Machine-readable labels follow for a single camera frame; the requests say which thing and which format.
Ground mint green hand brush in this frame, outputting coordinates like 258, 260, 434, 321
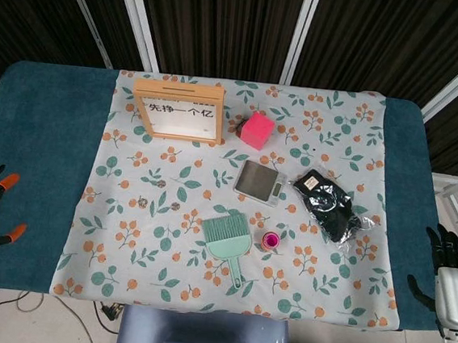
195, 211, 255, 291

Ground teal table cover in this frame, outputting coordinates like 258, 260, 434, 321
0, 58, 458, 335

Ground black gloves in plastic bag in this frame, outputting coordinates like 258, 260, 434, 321
282, 166, 386, 258

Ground floral printed tablecloth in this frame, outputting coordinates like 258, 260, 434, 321
49, 62, 422, 332

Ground orange nested cup stack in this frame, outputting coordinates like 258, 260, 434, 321
260, 230, 282, 253

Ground silver digital kitchen scale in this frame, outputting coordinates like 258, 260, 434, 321
232, 158, 290, 208

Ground blue-grey robot torso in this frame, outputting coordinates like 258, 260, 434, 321
115, 302, 292, 343

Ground pink foam cube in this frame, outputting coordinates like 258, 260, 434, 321
237, 110, 277, 152

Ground black power plug with cord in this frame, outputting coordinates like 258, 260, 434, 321
90, 299, 124, 335

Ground wooden money box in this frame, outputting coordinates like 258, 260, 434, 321
128, 76, 229, 147

